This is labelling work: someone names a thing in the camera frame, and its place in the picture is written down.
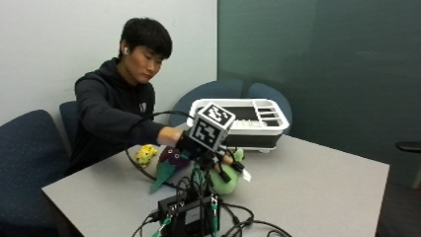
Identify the green soft toy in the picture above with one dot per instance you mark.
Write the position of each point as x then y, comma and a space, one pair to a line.
225, 186

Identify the white toy tag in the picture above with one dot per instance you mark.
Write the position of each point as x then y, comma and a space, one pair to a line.
247, 175

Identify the purple and teal soft toy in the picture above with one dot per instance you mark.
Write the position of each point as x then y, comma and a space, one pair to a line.
168, 164

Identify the black electronics box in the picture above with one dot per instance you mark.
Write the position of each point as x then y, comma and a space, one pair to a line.
192, 215

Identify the white cube with black markers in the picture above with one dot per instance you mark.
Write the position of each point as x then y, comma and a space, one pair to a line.
211, 129

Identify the white and black dish rack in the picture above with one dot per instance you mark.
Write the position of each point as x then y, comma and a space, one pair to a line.
259, 131

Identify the yellow soft toy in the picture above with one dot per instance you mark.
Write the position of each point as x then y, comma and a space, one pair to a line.
145, 154

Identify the the person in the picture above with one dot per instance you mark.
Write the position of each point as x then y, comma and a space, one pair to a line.
109, 108

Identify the black armrest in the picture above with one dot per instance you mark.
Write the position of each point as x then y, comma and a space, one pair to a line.
408, 146

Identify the white earbud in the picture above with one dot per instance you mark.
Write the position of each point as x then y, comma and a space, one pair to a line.
125, 51

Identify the large blue chair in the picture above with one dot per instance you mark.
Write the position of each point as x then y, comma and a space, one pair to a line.
31, 164

